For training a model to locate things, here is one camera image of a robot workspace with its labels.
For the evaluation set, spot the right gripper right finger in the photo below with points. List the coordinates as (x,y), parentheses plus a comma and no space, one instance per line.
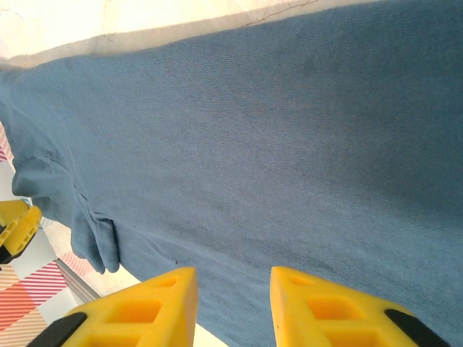
(325,318)

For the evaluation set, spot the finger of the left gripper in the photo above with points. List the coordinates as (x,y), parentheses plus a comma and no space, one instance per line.
(11,210)
(22,231)

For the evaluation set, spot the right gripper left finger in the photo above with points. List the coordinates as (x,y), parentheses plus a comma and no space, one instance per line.
(144,318)

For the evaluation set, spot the blue t-shirt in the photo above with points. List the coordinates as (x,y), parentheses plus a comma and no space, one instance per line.
(253,144)

